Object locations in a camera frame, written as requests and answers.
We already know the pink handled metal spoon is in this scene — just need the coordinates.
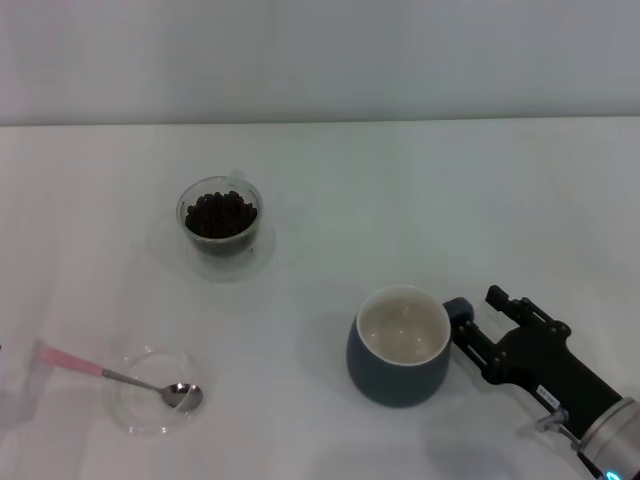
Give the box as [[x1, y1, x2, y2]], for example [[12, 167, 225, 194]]
[[38, 347, 204, 414]]

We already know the coffee bean pile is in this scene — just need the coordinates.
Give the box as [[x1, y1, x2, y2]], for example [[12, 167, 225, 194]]
[[184, 190, 259, 240]]

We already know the dark blue ceramic mug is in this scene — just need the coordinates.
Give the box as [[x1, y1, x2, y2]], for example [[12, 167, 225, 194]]
[[346, 284, 475, 409]]

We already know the clear glass cup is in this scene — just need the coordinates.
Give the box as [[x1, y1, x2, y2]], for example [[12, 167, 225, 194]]
[[175, 169, 264, 259]]

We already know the small clear glass dish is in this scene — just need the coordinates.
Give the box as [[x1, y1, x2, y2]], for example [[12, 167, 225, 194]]
[[104, 348, 207, 439]]

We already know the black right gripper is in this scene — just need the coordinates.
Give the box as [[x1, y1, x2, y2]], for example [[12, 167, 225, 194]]
[[448, 284, 625, 442]]

